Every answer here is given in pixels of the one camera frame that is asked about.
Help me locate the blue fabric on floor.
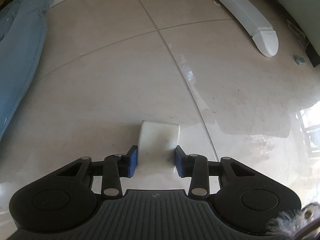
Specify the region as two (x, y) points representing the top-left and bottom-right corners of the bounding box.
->
(1, 0), (50, 135)

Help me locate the white furniture leg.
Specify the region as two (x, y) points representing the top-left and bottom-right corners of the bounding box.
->
(219, 0), (279, 57)

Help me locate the beige eraser block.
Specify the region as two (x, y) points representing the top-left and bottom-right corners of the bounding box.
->
(137, 120), (180, 175)

